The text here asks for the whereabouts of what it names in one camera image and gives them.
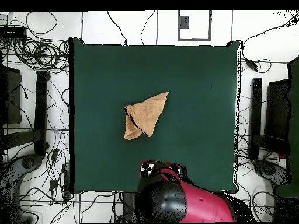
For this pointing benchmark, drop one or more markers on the grey square floor frame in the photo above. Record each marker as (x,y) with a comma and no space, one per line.
(178,28)

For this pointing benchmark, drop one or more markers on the small grey box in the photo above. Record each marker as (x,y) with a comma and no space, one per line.
(184,22)

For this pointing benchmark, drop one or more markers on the black power adapter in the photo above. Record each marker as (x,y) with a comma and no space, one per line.
(251,64)

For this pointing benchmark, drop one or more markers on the grey chair base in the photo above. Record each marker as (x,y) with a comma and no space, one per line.
(268,170)
(28,163)

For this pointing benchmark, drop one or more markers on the dark green table cloth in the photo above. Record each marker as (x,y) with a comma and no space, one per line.
(105,93)

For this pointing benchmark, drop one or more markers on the tan terry towel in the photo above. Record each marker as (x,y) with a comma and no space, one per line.
(147,114)

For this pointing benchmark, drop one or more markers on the black flat panel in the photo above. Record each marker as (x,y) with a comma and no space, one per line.
(278,109)
(12,98)

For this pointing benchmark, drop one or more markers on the black electronics box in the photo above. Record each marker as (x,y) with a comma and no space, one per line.
(12,32)

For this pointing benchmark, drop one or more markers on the green cloth sheet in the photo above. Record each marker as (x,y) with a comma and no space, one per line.
(294,116)

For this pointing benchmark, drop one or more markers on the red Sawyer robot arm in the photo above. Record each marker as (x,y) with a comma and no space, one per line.
(203,205)

